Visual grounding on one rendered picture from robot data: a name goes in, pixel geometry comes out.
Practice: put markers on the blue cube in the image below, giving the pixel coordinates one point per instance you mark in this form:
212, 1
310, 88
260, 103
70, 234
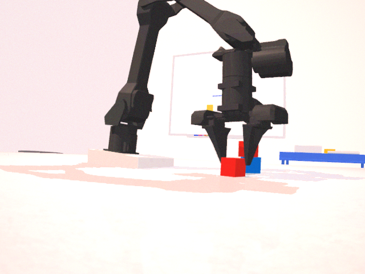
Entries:
255, 166

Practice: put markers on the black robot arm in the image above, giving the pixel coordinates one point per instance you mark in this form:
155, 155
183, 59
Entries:
134, 102

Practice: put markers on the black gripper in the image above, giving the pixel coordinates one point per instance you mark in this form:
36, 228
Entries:
236, 106

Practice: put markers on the red cube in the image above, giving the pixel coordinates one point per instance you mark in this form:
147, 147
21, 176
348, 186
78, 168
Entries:
241, 149
233, 167

